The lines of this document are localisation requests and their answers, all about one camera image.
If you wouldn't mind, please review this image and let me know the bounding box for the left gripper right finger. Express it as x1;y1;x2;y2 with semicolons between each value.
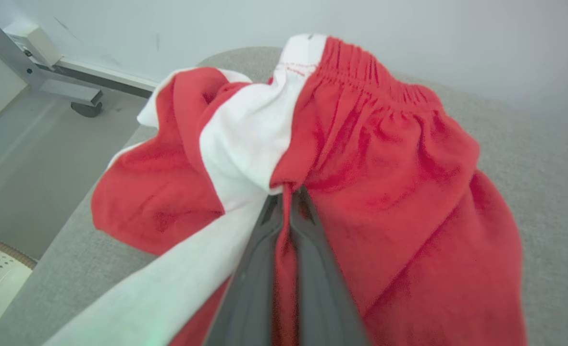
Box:
290;187;371;346

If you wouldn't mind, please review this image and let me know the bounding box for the white plastic box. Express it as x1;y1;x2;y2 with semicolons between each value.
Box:
4;23;62;69

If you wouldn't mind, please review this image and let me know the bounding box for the grey metal frame with foot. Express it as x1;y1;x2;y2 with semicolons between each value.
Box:
0;5;160;118

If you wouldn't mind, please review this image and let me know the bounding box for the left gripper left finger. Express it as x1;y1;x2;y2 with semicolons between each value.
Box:
202;194;290;346

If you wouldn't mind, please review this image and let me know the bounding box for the red and white garment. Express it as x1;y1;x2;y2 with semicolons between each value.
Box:
44;34;527;346

